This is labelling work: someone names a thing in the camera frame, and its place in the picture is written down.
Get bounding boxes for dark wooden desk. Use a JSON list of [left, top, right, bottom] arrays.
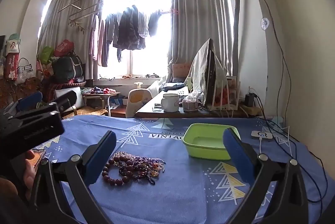
[[135, 92, 255, 118]]

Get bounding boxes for black duffel bag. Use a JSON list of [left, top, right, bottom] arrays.
[[52, 54, 84, 84]]

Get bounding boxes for purple bead jewelry pile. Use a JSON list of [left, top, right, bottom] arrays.
[[108, 151, 166, 185]]

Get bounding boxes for green plastic basket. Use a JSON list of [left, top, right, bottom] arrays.
[[183, 123, 240, 161]]

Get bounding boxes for hanging dark clothes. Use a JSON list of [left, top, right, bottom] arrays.
[[89, 5, 162, 67]]

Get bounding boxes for plastic wrapped container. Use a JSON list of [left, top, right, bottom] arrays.
[[182, 91, 202, 112]]

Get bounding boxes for black power adapter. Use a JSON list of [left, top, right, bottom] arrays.
[[244, 93, 255, 107]]

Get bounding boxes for grey curtain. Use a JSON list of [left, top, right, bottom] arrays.
[[37, 0, 103, 80], [167, 0, 233, 81]]

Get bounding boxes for white enamel mug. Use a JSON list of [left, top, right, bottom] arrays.
[[161, 93, 179, 113]]

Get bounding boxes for small folding table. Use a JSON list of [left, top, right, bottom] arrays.
[[81, 88, 120, 116]]

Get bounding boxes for blue patterned tablecloth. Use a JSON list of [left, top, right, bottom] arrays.
[[40, 116, 334, 223]]

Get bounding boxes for red bag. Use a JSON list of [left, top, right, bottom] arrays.
[[53, 40, 74, 57]]

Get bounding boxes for cloth covered monitor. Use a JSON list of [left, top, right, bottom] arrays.
[[187, 38, 227, 109]]

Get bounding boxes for dark red bead bracelet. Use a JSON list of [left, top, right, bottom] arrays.
[[102, 155, 135, 187]]

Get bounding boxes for smartphone with lit screen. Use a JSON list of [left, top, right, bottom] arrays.
[[29, 149, 45, 170]]

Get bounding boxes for grey right curtain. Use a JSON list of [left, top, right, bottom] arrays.
[[167, 0, 233, 81]]

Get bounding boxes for white wooden rack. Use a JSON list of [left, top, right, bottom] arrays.
[[210, 76, 241, 111]]

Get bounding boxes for person's left hand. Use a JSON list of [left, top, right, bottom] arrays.
[[1, 150, 36, 201]]

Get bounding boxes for black wall cable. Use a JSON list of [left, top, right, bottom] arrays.
[[253, 0, 329, 205]]

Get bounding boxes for grey left curtain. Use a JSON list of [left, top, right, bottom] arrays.
[[37, 0, 103, 80]]

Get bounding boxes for white yellow chair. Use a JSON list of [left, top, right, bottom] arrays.
[[125, 88, 152, 118]]

